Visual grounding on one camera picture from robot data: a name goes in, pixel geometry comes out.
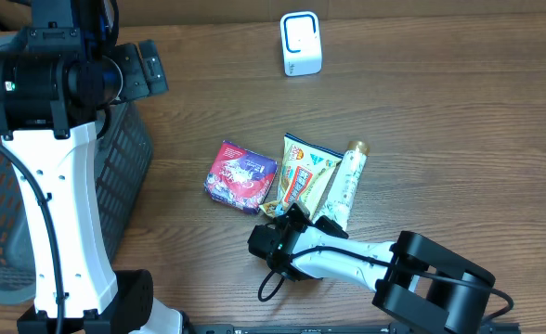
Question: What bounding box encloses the red purple pad pack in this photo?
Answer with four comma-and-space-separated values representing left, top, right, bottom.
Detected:
203, 141, 278, 214

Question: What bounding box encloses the white tube gold cap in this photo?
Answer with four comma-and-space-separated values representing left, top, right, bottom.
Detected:
314, 141, 370, 231

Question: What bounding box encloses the yellow snack bag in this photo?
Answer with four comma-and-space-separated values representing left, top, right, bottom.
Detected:
259, 133, 344, 219

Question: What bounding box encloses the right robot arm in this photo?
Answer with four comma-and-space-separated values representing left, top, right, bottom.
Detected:
248, 204, 495, 333

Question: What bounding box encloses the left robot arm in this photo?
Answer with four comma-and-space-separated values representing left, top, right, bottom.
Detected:
0, 0, 185, 334

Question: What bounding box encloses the white barcode scanner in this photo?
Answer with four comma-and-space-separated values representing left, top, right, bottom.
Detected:
279, 11, 322, 77

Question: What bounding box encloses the grey plastic basket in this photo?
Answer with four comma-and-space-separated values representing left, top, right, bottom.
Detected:
0, 33, 154, 305

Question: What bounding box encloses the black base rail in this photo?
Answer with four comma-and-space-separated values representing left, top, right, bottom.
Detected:
193, 322, 521, 334

